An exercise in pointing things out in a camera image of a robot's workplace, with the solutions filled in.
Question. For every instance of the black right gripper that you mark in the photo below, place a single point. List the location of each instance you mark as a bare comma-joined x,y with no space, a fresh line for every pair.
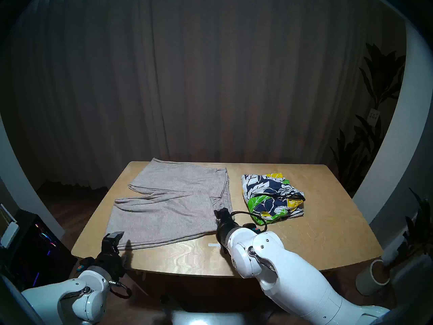
226,226

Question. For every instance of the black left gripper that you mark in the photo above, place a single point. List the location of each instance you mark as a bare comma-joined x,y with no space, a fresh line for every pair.
110,256

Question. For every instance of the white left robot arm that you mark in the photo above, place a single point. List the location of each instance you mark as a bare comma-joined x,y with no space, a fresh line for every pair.
67,297

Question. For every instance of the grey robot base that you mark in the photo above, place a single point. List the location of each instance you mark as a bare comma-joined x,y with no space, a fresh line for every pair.
209,317

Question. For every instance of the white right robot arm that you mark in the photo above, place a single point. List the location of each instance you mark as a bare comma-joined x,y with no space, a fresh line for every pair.
291,273

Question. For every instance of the black computer tower with lights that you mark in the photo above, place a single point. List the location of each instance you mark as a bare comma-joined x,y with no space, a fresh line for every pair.
37,256

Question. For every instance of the light wooden table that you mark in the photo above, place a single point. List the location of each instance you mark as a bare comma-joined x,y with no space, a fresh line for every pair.
321,236

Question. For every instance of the white box device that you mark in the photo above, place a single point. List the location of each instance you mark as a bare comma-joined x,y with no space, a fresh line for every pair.
9,234

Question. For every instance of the white round plant pot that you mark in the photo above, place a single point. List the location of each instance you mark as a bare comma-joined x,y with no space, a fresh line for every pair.
367,280

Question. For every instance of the long beige curtain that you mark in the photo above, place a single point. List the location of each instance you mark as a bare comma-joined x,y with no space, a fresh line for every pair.
203,73

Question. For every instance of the white paper plant tag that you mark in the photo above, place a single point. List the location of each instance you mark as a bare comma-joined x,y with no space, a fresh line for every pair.
372,116

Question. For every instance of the tall dark leafy plant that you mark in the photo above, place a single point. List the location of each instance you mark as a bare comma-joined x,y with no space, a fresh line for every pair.
382,73

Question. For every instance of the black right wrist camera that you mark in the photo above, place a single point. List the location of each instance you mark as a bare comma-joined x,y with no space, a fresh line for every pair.
252,226

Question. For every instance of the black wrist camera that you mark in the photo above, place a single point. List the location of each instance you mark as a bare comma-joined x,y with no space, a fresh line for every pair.
85,261
252,226

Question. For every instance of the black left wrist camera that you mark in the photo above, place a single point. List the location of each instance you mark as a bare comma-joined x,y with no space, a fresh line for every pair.
85,261

